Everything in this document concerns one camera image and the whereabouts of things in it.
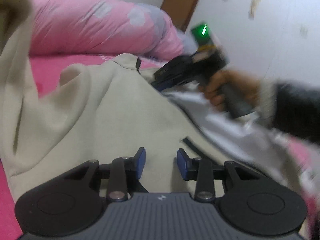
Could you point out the dark sleeve right forearm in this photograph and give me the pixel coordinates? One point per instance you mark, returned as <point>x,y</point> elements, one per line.
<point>290,107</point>

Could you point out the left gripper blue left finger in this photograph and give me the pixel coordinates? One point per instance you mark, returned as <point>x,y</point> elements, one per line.
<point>124,178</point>

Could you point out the hot pink floral bedsheet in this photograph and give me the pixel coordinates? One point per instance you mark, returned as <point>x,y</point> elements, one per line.
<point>251,143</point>

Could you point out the person right hand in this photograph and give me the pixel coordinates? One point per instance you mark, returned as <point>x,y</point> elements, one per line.
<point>247,85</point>

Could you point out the beige zip jacket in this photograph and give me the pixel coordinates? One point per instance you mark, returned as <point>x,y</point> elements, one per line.
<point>98,112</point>

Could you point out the brown wooden door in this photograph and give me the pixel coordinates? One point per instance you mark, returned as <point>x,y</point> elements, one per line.
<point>180,11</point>

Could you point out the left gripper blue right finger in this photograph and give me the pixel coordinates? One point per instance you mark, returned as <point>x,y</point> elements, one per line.
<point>199,170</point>

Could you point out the pink floral rolled duvet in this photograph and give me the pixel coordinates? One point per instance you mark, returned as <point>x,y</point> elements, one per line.
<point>110,27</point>

